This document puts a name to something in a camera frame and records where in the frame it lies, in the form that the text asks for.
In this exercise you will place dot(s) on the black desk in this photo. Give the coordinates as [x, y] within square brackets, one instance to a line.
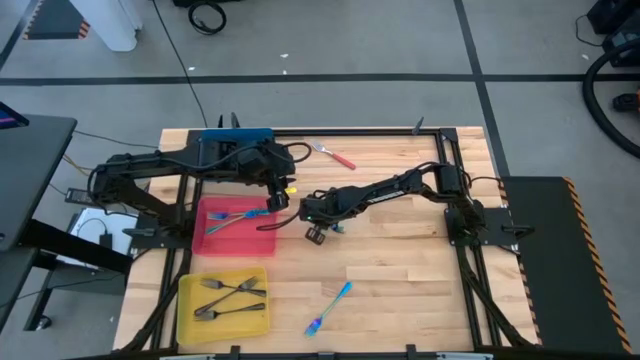
[30, 175]

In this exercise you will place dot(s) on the black and orange caster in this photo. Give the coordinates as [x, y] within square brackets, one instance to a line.
[625, 102]

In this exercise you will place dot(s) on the pink plastic bin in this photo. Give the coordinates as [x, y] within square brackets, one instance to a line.
[235, 245]

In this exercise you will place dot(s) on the black aluminium table frame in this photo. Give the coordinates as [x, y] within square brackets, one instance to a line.
[350, 132]

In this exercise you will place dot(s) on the black power adapter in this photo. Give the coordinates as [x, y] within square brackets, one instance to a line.
[75, 196]

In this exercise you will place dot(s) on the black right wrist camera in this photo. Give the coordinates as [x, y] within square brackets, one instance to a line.
[316, 236]

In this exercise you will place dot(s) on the black mat with striped edge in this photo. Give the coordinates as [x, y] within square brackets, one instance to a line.
[55, 17]

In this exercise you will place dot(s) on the laptop screen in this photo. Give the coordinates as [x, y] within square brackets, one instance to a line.
[10, 117]

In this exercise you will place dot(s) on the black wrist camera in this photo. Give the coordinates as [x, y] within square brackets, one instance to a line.
[316, 236]
[277, 204]

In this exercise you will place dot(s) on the black equipment case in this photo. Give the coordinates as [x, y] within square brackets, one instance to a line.
[620, 30]

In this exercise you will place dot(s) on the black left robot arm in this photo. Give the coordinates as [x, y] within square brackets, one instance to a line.
[150, 167]

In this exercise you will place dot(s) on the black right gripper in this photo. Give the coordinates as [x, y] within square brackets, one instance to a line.
[325, 207]

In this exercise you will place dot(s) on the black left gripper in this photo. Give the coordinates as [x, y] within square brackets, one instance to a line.
[255, 160]

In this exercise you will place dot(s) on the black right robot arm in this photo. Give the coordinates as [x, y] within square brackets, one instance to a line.
[390, 192]

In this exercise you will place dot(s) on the blue plastic bin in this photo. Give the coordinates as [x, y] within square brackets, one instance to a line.
[235, 134]

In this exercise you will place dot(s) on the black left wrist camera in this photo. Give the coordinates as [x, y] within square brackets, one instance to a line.
[277, 204]

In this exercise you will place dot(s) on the white round column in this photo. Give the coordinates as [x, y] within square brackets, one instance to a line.
[110, 25]

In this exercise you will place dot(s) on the yellow plastic bin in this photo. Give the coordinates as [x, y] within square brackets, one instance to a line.
[235, 330]

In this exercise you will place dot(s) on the black computer case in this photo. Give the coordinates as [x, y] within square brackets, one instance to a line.
[210, 2]

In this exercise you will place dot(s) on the white box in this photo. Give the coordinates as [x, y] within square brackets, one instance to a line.
[90, 225]

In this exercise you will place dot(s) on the black clamp lever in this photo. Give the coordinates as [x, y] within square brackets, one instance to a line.
[220, 122]
[418, 127]
[235, 121]

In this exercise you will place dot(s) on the black platform with striped edge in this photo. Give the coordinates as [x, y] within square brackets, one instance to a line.
[560, 275]

